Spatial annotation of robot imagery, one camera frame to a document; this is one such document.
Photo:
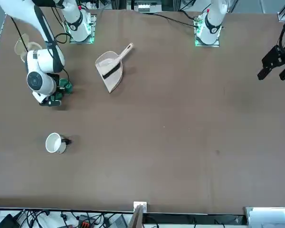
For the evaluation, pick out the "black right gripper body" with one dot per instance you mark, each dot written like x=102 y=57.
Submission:
x=59 y=85

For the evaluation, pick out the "green cloth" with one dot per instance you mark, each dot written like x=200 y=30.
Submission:
x=67 y=86

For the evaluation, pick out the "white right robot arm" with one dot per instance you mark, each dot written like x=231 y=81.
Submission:
x=41 y=61

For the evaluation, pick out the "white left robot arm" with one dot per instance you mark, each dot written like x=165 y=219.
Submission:
x=212 y=26

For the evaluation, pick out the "beige dustpan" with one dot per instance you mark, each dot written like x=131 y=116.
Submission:
x=112 y=83

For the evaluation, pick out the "beige trash bin with lid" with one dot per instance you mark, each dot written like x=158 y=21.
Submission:
x=20 y=48

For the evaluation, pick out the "beige brush with black bristles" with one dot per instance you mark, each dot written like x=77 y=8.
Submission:
x=124 y=53

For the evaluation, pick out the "power strip with red switches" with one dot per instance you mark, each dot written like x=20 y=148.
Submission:
x=84 y=222

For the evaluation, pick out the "black power adapter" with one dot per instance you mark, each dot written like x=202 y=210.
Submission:
x=7 y=222

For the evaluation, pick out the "dark grey power brick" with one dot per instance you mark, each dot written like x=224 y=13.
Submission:
x=120 y=222

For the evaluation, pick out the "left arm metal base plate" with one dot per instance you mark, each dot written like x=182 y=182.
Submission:
x=197 y=42

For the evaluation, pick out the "white table edge bracket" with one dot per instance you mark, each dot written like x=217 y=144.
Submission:
x=140 y=205

